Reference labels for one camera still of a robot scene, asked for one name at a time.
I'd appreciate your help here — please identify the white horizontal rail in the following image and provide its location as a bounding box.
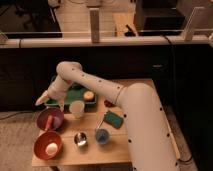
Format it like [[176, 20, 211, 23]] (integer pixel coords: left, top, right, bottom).
[[0, 35, 213, 49]]

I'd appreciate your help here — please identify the purple bowl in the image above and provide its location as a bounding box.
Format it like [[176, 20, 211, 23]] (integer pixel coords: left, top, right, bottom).
[[36, 107, 64, 131]]

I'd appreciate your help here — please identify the green plastic tray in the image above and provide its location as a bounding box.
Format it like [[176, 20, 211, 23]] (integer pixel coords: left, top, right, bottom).
[[45, 83, 97, 107]]

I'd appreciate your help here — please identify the orange round fruit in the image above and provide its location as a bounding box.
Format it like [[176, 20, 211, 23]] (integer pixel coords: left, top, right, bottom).
[[83, 91, 94, 101]]

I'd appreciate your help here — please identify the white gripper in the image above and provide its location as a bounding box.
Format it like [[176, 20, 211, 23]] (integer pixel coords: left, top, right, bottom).
[[35, 75, 71, 112]]

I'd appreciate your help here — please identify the small metal cup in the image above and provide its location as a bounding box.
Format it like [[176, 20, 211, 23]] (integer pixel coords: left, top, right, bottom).
[[74, 132, 87, 147]]

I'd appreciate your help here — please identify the blue cup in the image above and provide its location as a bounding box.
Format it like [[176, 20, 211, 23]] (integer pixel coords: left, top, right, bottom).
[[95, 129, 110, 145]]

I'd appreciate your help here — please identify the white egg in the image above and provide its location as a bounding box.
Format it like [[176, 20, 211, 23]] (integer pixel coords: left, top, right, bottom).
[[45, 143, 58, 155]]

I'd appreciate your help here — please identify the teal sponge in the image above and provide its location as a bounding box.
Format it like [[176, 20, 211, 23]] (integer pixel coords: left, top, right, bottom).
[[104, 111, 123, 129]]

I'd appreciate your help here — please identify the red small object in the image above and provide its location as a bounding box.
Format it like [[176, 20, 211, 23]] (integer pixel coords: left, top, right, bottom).
[[104, 100, 116, 108]]

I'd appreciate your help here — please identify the red bowl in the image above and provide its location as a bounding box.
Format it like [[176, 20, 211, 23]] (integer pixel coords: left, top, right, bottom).
[[34, 131, 62, 160]]

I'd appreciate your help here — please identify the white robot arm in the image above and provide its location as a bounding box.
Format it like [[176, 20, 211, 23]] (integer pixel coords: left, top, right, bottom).
[[35, 61, 180, 171]]

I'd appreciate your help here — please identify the translucent white plastic cup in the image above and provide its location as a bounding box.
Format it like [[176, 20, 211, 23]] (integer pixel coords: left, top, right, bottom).
[[69, 100, 85, 118]]

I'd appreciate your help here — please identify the metal spoon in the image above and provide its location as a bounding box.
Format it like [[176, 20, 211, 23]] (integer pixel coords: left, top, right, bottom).
[[96, 115, 104, 131]]

